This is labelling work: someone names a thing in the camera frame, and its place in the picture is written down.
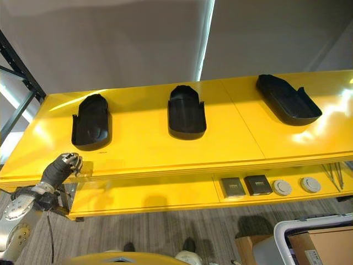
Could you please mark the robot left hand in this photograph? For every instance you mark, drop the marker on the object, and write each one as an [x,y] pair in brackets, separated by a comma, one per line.
[56,169]

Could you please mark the robot left arm silver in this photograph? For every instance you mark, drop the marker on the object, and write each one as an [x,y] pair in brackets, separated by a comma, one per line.
[20,212]

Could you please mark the dark square box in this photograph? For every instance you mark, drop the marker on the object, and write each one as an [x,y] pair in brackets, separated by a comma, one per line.
[257,184]
[233,187]

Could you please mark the small brown cardboard box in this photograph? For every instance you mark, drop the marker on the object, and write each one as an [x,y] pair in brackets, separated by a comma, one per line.
[249,248]

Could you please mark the grey plastic box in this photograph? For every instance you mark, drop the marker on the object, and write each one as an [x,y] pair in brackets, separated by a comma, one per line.
[306,240]

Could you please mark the black sole-shaped part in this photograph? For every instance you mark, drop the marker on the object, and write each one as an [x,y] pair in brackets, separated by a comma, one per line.
[186,113]
[286,100]
[92,122]

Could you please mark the robot body with feet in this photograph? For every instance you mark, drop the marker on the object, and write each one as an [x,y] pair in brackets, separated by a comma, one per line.
[149,255]

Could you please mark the white round disc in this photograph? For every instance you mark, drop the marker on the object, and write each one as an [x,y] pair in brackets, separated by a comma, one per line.
[310,184]
[282,187]

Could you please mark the bundle of metal rods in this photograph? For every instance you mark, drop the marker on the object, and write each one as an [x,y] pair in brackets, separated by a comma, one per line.
[335,175]

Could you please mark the black metal rack frame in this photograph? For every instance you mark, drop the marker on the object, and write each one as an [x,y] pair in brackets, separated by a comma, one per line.
[16,91]

